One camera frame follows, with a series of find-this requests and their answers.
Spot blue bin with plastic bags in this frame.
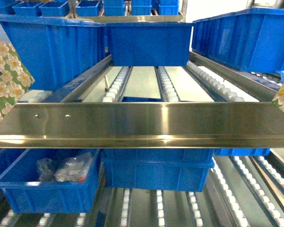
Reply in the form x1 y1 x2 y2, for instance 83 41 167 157
0 149 101 213

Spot steel rack front beam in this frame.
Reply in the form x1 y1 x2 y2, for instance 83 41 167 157
0 102 284 148

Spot centre blue bin on rollers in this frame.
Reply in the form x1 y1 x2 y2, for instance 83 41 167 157
106 22 193 67

